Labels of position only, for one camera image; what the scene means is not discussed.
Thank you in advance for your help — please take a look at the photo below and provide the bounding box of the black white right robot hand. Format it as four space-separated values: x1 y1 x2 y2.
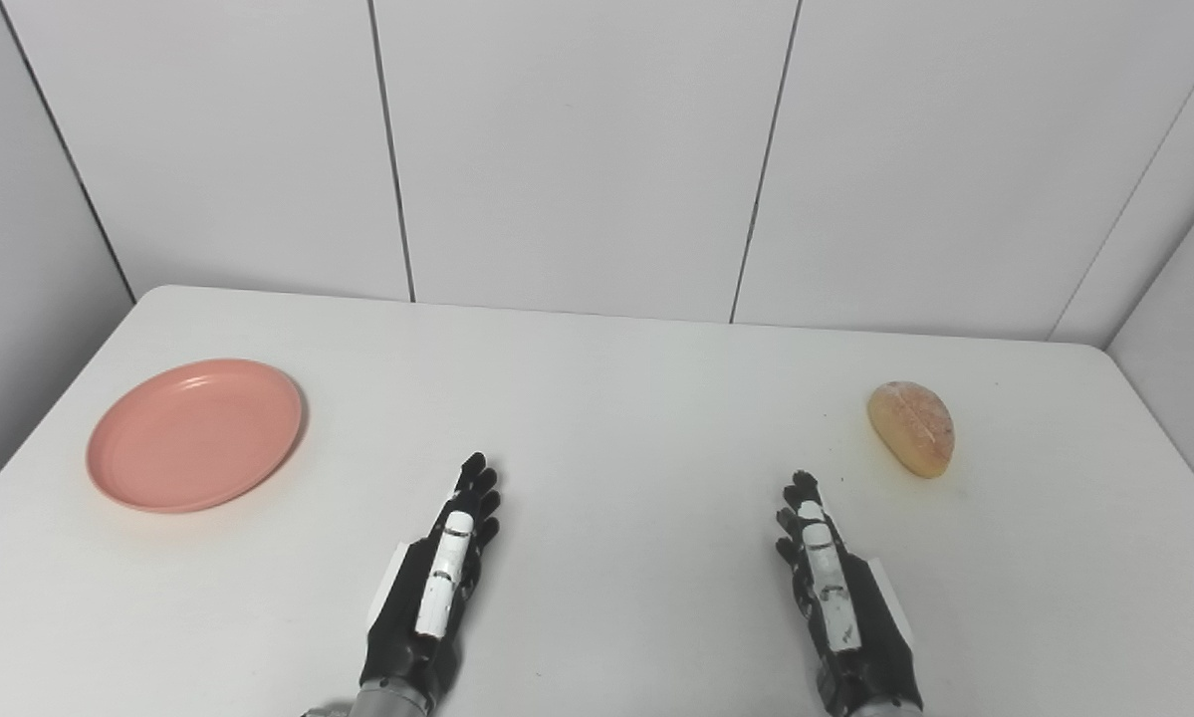
776 470 924 717

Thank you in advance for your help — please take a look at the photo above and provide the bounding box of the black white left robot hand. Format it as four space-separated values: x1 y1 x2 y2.
359 453 503 714

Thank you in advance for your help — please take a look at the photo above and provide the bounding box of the oval bread roll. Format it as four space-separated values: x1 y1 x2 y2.
867 380 956 480

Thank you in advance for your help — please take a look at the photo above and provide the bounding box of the pink round plate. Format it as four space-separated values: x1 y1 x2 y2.
86 358 305 515

